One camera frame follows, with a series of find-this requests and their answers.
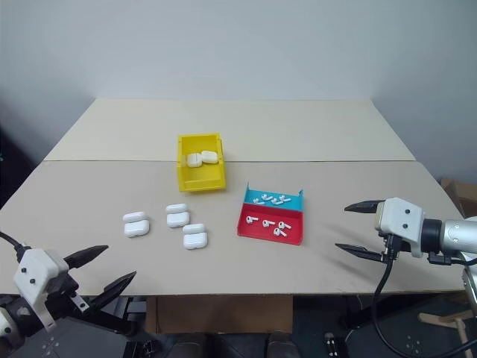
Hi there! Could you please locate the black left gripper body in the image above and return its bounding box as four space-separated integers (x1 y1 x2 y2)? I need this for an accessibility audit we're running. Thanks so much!
43 265 95 322

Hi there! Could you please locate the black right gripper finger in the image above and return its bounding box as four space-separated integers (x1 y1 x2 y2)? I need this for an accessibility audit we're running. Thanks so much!
334 242 388 264
344 199 385 215

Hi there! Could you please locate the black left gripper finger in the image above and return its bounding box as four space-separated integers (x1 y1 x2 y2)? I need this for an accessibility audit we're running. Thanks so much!
63 244 110 270
89 271 138 311

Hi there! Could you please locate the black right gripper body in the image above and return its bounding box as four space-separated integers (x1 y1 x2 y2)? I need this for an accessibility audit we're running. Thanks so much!
378 229 402 264

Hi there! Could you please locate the brown cardboard box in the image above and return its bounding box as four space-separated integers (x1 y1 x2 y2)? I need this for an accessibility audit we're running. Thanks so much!
440 178 477 218

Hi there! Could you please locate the yellow plastic bin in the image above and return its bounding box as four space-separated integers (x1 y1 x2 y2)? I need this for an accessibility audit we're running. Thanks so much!
176 131 228 193

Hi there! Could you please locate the teal plastic tray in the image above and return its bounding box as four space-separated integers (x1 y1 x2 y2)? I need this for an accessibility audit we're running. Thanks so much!
241 181 305 214

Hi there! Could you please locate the black stand leg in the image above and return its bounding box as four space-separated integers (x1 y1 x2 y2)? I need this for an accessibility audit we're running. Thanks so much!
323 332 338 358

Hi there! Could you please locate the wooden stand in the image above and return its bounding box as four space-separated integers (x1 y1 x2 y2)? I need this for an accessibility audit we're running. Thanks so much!
417 310 475 358

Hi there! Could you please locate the red plastic tray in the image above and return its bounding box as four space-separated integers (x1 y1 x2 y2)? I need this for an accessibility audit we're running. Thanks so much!
236 202 306 248

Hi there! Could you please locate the dark rounded shape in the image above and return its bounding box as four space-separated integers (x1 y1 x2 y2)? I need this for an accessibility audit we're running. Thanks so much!
265 330 300 358

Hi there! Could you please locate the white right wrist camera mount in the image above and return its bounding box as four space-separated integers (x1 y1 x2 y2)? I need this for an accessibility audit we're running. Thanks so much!
373 197 426 259

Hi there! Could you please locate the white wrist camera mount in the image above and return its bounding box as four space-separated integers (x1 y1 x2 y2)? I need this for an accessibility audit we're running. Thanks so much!
373 197 426 259
13 248 70 331

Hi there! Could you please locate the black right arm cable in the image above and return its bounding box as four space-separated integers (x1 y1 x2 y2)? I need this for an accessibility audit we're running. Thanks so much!
371 233 477 358

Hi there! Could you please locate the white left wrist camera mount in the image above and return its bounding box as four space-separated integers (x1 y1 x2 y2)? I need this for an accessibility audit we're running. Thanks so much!
13 248 70 331

